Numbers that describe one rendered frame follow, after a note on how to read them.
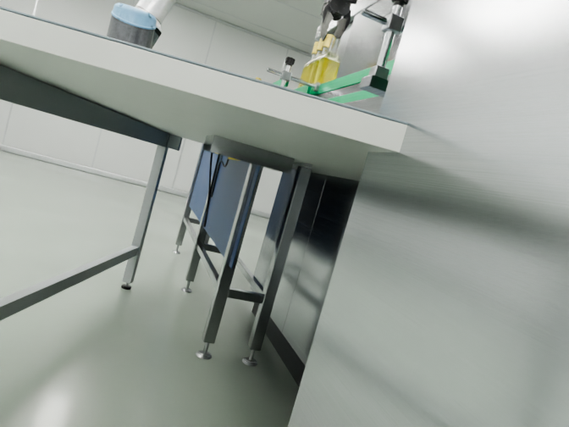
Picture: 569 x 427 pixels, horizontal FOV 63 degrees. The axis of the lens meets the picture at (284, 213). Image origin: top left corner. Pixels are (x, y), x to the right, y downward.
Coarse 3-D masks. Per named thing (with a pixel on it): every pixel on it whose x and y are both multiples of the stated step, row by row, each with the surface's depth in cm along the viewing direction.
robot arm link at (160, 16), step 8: (144, 0) 138; (152, 0) 137; (160, 0) 138; (168, 0) 140; (144, 8) 137; (152, 8) 138; (160, 8) 139; (168, 8) 141; (160, 16) 140; (160, 24) 142; (160, 32) 142; (152, 40) 140
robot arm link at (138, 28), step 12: (120, 12) 123; (132, 12) 123; (144, 12) 124; (120, 24) 123; (132, 24) 123; (144, 24) 125; (108, 36) 124; (120, 36) 123; (132, 36) 124; (144, 36) 126
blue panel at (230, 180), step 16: (208, 160) 267; (224, 160) 215; (208, 176) 251; (224, 176) 204; (240, 176) 172; (256, 176) 150; (192, 192) 302; (224, 192) 195; (240, 192) 166; (192, 208) 282; (208, 208) 224; (224, 208) 186; (208, 224) 214; (224, 224) 179; (240, 224) 154; (224, 240) 172
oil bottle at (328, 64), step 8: (328, 56) 148; (336, 56) 149; (320, 64) 151; (328, 64) 149; (336, 64) 149; (320, 72) 149; (328, 72) 149; (336, 72) 150; (320, 80) 149; (328, 80) 149
